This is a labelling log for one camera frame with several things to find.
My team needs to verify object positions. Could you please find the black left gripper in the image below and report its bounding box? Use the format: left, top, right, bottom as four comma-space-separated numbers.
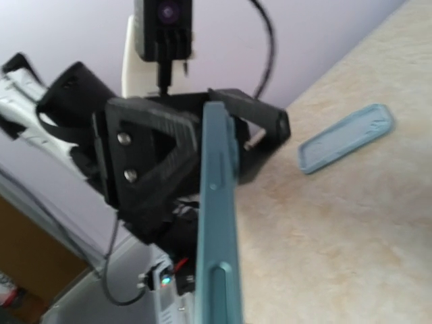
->
92, 88, 290, 245

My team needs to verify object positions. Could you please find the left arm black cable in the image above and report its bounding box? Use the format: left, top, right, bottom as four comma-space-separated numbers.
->
249, 0, 275, 99

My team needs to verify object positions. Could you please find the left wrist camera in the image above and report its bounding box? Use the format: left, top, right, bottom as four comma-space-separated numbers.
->
134, 0, 193, 97

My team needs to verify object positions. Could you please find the light blue phone case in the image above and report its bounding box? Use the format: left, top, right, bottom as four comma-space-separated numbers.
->
298, 103, 395, 174

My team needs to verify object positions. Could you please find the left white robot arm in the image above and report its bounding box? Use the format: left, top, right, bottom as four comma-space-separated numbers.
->
1, 53, 291, 252

